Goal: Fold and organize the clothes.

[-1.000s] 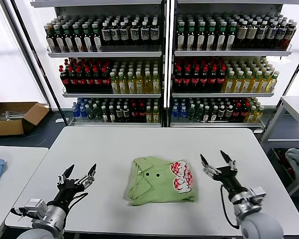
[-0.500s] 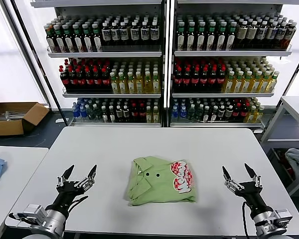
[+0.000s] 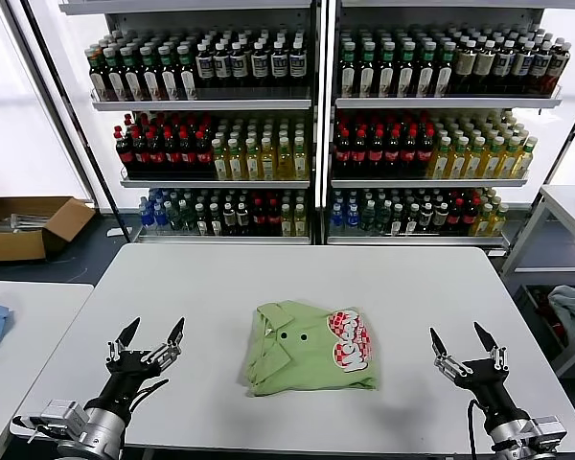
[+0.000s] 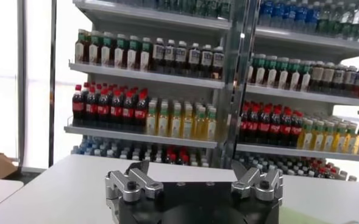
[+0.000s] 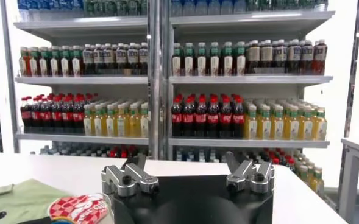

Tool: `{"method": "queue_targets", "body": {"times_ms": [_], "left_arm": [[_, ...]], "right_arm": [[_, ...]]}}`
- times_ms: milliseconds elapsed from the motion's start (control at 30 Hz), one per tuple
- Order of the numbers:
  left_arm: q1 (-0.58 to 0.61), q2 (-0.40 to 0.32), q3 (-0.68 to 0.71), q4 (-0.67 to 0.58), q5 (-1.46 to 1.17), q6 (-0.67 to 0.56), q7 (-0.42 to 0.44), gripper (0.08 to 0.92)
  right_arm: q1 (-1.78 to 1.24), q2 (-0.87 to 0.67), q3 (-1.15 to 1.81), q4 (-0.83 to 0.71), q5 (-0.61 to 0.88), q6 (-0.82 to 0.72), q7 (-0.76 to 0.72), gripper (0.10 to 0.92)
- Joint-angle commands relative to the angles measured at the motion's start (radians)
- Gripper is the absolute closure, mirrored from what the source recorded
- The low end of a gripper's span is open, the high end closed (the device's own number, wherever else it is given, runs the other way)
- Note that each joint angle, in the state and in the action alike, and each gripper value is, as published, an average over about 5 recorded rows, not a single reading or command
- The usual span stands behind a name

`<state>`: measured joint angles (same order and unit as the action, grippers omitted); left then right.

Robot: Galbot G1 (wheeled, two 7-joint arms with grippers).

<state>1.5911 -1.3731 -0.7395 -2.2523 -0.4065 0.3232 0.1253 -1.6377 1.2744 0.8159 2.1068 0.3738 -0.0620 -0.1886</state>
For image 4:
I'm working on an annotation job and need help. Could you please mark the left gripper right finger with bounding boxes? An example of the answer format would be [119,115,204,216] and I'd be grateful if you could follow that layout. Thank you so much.
[230,160,285,203]

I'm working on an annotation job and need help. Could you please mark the dark drink bottle white cap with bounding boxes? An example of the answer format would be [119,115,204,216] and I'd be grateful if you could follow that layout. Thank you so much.
[151,38,165,74]
[187,43,201,77]
[163,39,176,75]
[199,44,213,79]
[174,41,188,76]
[211,46,226,80]

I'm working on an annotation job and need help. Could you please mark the light green t-shirt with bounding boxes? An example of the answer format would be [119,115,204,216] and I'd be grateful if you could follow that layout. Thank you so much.
[278,206,332,224]

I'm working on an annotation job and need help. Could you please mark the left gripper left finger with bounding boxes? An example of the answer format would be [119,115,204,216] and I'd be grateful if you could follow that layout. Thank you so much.
[105,160,165,224]

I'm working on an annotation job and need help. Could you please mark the grey metal bottle shelf rack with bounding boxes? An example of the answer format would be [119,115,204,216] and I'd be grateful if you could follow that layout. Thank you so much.
[63,0,247,168]
[224,0,359,183]

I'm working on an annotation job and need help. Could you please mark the dark tea bottle green cap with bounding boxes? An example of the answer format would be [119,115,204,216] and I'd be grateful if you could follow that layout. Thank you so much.
[276,57,290,89]
[246,56,255,83]
[139,37,152,72]
[101,32,113,66]
[126,35,140,70]
[254,54,267,86]
[88,30,101,65]
[114,33,127,68]
[74,29,87,64]
[299,60,313,92]
[288,58,302,91]
[266,55,278,88]

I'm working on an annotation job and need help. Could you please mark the black metal frame pole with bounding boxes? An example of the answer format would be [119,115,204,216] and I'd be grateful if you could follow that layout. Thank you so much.
[48,0,57,168]

